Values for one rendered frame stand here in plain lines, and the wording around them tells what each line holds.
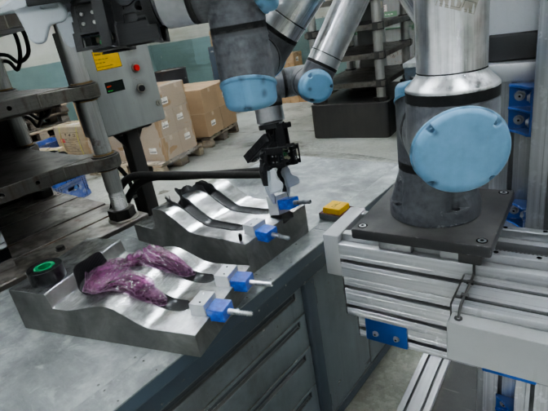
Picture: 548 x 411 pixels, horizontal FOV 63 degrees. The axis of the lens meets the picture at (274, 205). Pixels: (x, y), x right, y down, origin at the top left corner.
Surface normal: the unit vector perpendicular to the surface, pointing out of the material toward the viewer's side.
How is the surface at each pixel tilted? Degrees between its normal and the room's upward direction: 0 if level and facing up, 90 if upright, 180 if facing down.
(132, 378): 0
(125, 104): 90
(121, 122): 90
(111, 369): 0
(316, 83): 90
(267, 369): 90
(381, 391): 0
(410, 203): 72
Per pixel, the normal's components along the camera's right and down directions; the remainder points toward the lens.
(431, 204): -0.41, 0.11
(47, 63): 0.85, 0.07
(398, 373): -0.15, -0.91
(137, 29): -0.15, 0.27
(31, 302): -0.36, 0.41
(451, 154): -0.11, 0.51
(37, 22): 0.07, 0.25
